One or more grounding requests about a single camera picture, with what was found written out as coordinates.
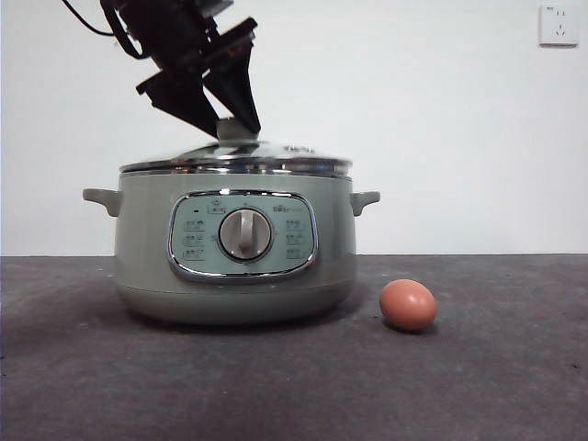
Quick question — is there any glass lid with green knob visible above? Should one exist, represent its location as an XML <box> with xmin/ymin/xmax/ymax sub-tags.
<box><xmin>118</xmin><ymin>118</ymin><xmax>355</xmax><ymax>176</ymax></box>

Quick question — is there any brown egg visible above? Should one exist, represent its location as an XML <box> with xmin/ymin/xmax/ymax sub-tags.
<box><xmin>379</xmin><ymin>278</ymin><xmax>437</xmax><ymax>333</ymax></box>

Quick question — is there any pale green electric cooking pot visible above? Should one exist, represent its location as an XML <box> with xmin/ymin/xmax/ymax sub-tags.
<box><xmin>82</xmin><ymin>170</ymin><xmax>381</xmax><ymax>327</ymax></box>

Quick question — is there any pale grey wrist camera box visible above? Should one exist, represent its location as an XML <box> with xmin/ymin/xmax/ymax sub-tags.
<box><xmin>196</xmin><ymin>0</ymin><xmax>236</xmax><ymax>16</ymax></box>

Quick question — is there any thin black cable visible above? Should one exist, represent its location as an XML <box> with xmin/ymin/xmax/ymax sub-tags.
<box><xmin>62</xmin><ymin>0</ymin><xmax>115</xmax><ymax>37</ymax></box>

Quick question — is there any white wall socket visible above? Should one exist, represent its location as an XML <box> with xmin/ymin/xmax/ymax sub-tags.
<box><xmin>537</xmin><ymin>4</ymin><xmax>580</xmax><ymax>49</ymax></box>

